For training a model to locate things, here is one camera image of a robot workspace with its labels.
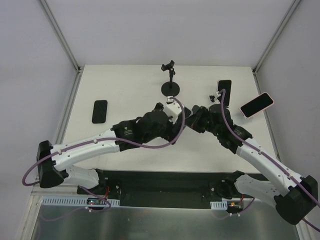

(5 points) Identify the black round base clamp stand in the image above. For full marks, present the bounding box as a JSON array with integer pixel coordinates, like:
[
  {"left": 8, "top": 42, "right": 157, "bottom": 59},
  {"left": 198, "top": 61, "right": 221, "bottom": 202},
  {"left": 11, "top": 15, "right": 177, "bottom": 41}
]
[{"left": 161, "top": 60, "right": 180, "bottom": 97}]

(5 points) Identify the black phone dark case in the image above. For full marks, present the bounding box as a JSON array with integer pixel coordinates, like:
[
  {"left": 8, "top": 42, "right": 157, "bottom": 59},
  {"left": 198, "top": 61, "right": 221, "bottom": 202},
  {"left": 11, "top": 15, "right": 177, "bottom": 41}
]
[{"left": 91, "top": 100, "right": 108, "bottom": 124}]

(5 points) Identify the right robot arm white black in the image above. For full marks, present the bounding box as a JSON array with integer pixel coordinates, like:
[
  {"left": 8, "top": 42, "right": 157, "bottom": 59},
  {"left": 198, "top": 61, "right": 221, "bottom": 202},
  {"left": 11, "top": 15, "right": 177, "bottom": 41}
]
[{"left": 186, "top": 104, "right": 319, "bottom": 225}]

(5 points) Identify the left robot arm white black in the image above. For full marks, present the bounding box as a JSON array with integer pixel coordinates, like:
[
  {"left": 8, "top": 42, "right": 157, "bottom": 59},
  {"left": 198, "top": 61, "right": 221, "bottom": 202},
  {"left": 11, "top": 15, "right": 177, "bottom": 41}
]
[{"left": 37, "top": 101, "right": 185, "bottom": 195}]

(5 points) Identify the phone with beige case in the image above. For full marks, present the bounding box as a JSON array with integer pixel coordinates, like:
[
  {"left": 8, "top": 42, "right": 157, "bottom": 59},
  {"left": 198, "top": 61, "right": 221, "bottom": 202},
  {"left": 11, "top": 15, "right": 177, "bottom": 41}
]
[{"left": 217, "top": 79, "right": 232, "bottom": 108}]

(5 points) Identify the phone with pink case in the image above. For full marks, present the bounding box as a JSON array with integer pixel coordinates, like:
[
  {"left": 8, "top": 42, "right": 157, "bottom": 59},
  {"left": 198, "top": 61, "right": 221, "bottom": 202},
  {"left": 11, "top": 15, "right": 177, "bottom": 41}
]
[{"left": 239, "top": 92, "right": 274, "bottom": 118}]

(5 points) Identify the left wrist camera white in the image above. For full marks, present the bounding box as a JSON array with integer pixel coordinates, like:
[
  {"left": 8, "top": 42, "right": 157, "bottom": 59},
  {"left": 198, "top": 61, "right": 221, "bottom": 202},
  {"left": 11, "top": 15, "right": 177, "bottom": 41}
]
[{"left": 163, "top": 96, "right": 184, "bottom": 124}]

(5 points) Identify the right white cable duct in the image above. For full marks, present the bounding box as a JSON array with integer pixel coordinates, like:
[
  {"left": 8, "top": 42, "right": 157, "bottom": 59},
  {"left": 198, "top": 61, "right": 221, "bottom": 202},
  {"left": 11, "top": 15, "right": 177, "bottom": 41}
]
[{"left": 210, "top": 200, "right": 228, "bottom": 211}]

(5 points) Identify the white cable duct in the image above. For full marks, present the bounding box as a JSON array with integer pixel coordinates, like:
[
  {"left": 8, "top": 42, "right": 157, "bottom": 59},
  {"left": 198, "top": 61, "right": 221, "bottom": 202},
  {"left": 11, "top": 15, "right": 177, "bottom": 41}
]
[
  {"left": 210, "top": 200, "right": 228, "bottom": 211},
  {"left": 42, "top": 196, "right": 120, "bottom": 208}
]

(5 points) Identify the left aluminium frame post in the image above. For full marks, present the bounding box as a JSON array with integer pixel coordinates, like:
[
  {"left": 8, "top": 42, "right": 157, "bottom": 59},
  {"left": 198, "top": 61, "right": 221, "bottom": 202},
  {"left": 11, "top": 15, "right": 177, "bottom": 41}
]
[{"left": 37, "top": 0, "right": 82, "bottom": 74}]

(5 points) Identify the aluminium frame post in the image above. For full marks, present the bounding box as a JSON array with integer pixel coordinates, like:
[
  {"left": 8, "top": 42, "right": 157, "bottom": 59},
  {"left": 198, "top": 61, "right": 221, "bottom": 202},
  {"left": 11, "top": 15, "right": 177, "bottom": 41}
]
[
  {"left": 37, "top": 0, "right": 82, "bottom": 74},
  {"left": 251, "top": 0, "right": 303, "bottom": 76}
]

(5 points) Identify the left white cable duct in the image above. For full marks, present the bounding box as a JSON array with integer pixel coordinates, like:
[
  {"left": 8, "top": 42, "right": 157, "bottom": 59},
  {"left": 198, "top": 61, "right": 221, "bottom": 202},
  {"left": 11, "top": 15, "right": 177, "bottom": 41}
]
[{"left": 42, "top": 196, "right": 120, "bottom": 208}]

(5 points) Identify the right aluminium frame post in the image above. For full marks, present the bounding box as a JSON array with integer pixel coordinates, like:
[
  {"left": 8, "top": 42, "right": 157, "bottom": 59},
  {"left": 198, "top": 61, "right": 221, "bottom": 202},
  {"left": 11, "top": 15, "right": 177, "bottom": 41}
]
[{"left": 251, "top": 0, "right": 303, "bottom": 76}]

